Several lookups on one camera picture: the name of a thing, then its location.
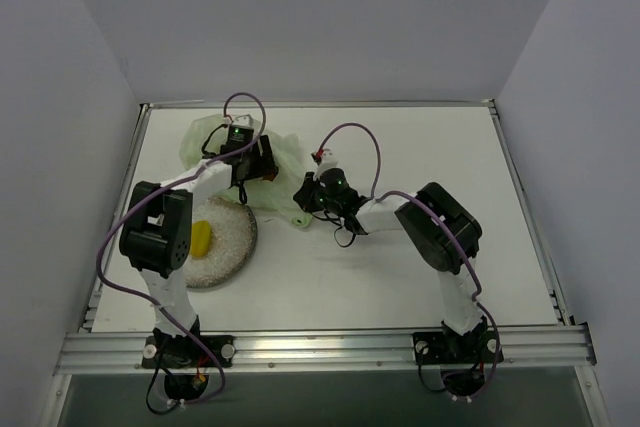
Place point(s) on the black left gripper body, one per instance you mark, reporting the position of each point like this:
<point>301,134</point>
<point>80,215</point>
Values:
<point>263,159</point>

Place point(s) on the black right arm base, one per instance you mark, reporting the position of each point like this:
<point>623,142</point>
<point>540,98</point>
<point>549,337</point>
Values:
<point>466,363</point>

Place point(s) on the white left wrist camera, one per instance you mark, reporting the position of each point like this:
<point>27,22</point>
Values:
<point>242,121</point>

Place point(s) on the speckled round plate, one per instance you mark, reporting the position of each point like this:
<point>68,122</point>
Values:
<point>234,238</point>

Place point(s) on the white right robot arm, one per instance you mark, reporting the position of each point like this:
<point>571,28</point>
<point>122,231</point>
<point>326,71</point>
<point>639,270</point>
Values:
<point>444,233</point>

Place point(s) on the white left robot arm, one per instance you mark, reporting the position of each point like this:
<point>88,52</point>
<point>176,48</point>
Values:
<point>156,233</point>

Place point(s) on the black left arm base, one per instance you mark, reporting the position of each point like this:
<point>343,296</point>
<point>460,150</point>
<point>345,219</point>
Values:
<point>185,364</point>

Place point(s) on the aluminium table frame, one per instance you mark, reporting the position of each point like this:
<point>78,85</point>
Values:
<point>323,333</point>

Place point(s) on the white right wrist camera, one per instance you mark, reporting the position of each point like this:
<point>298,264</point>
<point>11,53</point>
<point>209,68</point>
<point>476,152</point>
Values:
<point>324,160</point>

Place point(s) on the pale green plastic bag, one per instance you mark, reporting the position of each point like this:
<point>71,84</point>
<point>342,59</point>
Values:
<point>276,195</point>

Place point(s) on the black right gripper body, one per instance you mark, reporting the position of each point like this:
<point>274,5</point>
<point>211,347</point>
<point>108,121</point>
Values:
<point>307,191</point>

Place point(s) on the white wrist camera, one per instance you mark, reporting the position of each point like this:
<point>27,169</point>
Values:
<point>324,160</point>
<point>242,121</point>

